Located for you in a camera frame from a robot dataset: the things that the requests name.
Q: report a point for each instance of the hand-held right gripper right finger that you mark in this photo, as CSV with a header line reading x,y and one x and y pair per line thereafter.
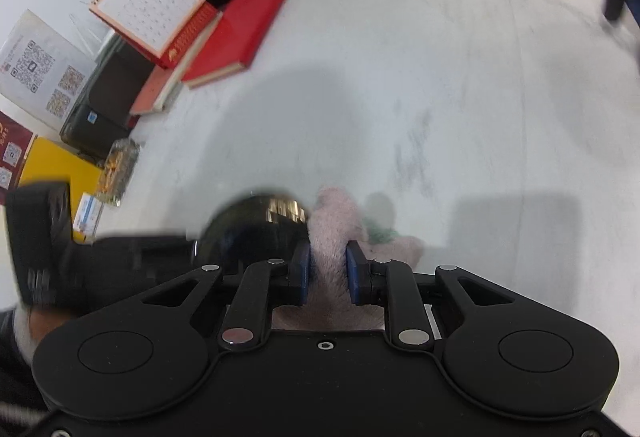
x,y
354,279

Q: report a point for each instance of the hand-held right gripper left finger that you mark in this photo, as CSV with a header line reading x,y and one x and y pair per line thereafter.
x,y
301,277

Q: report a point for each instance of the pink and green fluffy cloth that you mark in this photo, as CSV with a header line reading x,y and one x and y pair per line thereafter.
x,y
330,237

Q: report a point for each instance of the stainless steel bowl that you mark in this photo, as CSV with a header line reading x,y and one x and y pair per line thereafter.
x,y
250,227

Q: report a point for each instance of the person's left forearm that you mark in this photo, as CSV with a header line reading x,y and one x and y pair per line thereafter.
x,y
20,357

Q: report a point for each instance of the small white card box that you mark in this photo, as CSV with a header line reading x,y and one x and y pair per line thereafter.
x,y
89,214

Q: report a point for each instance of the yellow box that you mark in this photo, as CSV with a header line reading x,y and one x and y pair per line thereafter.
x,y
55,167

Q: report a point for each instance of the dark red poster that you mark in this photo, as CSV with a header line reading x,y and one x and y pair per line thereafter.
x,y
12,152

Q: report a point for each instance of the glass ashtray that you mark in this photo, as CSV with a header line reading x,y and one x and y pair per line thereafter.
x,y
117,172

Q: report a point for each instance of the black printer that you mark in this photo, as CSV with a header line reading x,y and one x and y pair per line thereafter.
x,y
105,107

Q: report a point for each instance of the white code sign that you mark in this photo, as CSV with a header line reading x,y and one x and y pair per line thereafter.
x,y
40,62

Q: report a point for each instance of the salmon pink notebook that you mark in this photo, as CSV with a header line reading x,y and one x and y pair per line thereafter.
x,y
155,89

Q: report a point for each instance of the red hardcover notebook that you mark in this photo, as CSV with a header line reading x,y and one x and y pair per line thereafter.
x,y
240,32

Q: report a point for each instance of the red desk calendar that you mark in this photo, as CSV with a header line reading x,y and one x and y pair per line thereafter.
x,y
145,2

